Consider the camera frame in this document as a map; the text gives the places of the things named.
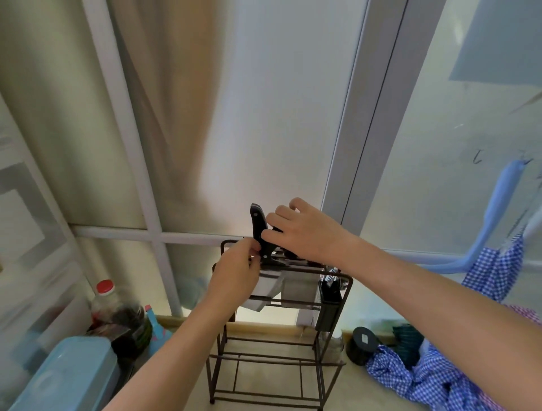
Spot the steel cleaver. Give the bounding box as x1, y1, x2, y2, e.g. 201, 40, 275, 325
281, 271, 323, 311

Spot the bundle of chopsticks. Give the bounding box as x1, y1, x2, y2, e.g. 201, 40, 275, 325
320, 267, 342, 293

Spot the beige curtain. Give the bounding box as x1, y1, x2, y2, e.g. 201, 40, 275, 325
106, 0, 238, 227

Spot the blue bottle with pink cap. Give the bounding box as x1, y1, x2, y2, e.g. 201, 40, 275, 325
143, 305, 173, 357

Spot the white window frame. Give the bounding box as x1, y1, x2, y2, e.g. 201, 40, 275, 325
70, 0, 248, 318

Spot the red capped oil bottle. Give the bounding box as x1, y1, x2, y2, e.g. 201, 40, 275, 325
88, 279, 147, 360

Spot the light blue plastic box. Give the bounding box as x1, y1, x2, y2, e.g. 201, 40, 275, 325
8, 336, 120, 411

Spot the black round container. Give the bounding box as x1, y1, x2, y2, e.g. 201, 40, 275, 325
346, 326, 380, 367

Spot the black handled kitchen knife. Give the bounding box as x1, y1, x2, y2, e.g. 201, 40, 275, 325
241, 203, 285, 312

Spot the clear glass jar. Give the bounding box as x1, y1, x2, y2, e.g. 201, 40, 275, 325
318, 330, 344, 365

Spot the dark metal knife rack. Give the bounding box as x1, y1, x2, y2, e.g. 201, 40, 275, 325
206, 239, 354, 410

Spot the dark green striped cloth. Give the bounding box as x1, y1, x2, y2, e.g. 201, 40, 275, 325
392, 323, 425, 369

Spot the person's right hand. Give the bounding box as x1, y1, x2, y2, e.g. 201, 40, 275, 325
260, 197, 361, 277

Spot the person's right forearm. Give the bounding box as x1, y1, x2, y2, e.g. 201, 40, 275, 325
339, 236, 542, 411

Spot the grey sliding door frame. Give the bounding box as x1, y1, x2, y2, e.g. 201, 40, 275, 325
320, 0, 448, 237

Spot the person's left hand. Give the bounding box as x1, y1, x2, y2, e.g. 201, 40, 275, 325
207, 238, 263, 316

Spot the pink checked cloth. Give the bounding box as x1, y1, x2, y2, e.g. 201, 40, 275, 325
503, 304, 542, 327

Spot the black utensil holder cup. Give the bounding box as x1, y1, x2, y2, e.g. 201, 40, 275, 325
315, 277, 344, 333

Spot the light blue clothes hanger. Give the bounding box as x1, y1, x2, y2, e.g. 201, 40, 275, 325
417, 158, 533, 274

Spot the person's left forearm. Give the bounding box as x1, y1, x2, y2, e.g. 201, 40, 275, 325
103, 294, 239, 411

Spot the blue checked cloth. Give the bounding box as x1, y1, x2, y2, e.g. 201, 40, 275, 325
366, 237, 542, 411

